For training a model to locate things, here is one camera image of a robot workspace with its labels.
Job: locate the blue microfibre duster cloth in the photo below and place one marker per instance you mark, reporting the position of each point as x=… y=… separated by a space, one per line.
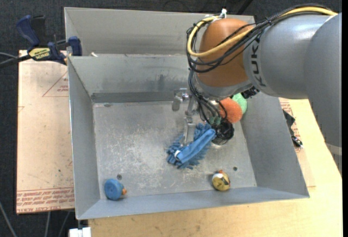
x=195 y=149

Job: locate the yellow round toy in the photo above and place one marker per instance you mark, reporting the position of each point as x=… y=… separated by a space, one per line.
x=220 y=181

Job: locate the black round object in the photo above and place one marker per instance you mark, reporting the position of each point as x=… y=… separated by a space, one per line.
x=224 y=132

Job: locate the green fuzzy ball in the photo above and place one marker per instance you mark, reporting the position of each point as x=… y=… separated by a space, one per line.
x=242 y=102

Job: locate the blue round toy orange tip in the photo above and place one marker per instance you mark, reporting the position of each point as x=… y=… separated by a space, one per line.
x=113 y=189

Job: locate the grey metal bin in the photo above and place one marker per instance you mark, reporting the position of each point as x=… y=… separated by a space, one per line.
x=136 y=127

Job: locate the orange fuzzy ball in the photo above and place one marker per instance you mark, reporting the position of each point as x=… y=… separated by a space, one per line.
x=231 y=111

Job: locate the brown cardboard board red print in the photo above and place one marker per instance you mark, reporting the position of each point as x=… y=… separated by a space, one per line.
x=43 y=135

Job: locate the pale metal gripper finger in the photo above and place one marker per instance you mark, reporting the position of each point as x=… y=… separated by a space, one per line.
x=177 y=101
x=189 y=132

